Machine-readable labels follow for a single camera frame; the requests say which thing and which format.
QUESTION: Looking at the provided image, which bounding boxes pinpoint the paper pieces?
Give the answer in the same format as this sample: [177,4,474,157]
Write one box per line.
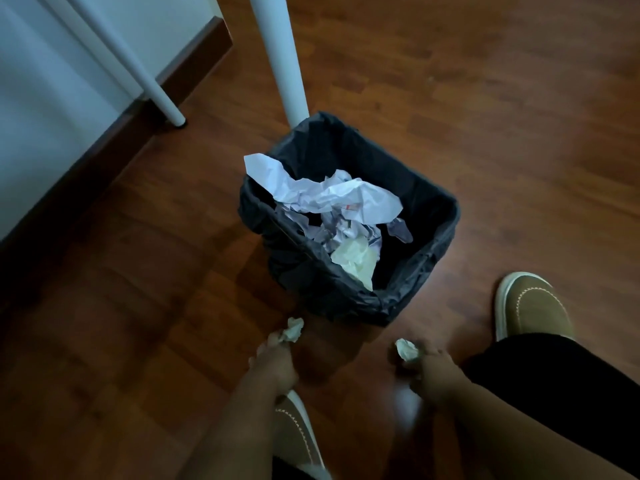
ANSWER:
[243,153,415,291]

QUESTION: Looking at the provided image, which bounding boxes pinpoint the person's left beige shoe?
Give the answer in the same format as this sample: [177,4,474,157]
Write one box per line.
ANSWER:
[272,389,331,480]

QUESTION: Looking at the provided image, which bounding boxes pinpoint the person's beige shoe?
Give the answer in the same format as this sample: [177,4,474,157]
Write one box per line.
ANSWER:
[495,271,576,342]
[272,389,331,480]

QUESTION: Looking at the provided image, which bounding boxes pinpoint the person's black trousers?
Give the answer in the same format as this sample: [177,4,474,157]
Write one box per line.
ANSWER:
[272,333,640,480]

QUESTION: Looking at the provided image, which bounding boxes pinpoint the person's right hand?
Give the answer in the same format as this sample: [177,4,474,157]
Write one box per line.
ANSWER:
[399,342,471,408]

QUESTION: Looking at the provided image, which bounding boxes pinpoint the person's left forearm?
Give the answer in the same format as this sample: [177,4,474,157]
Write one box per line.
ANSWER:
[177,367,281,480]

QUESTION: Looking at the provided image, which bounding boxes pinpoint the person's right forearm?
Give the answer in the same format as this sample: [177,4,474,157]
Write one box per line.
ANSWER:
[442,382,636,480]

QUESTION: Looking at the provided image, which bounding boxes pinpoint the person's left hand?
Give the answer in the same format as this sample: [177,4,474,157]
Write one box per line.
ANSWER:
[248,330,300,395]

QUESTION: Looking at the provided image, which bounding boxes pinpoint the person's right beige shoe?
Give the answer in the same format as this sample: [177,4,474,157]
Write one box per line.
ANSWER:
[495,271,576,342]

